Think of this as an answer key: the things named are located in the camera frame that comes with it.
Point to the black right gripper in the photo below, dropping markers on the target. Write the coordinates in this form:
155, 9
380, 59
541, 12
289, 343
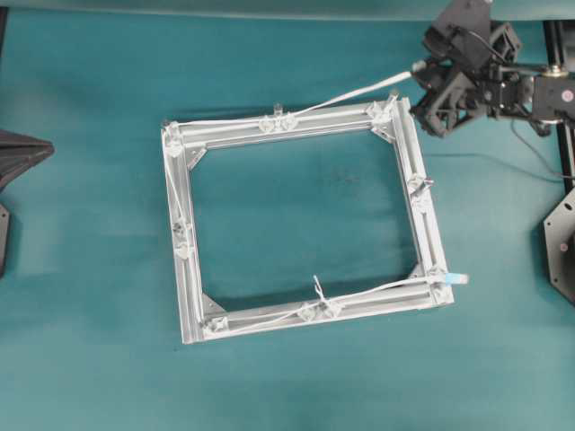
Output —
466, 47

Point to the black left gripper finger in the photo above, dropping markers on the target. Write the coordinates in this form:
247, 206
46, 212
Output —
19, 153

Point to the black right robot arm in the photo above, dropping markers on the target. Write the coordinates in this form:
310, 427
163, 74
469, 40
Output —
527, 92

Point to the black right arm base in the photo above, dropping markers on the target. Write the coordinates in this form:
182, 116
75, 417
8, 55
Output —
559, 242

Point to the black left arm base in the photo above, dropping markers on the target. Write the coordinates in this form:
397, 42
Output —
4, 235

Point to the clear pin top right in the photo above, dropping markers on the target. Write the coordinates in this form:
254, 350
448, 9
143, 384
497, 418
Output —
393, 97

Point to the clear pin right middle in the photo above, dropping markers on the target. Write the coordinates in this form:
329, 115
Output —
417, 184

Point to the clear pin top left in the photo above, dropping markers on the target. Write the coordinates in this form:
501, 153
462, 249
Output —
172, 135

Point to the clear pin left middle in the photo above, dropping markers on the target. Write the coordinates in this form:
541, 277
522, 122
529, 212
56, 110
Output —
180, 228

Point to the clear pin top middle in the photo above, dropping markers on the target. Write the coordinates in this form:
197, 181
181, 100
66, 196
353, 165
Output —
278, 115

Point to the clear pin bottom right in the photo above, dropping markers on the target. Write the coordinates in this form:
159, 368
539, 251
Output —
436, 278

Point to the clear pin bottom left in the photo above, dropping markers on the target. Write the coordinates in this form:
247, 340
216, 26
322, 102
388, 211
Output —
216, 326

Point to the black vertical rail right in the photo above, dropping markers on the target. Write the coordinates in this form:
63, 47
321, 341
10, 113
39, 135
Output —
559, 39

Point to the square aluminium extrusion frame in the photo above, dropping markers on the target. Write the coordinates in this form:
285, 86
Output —
395, 126

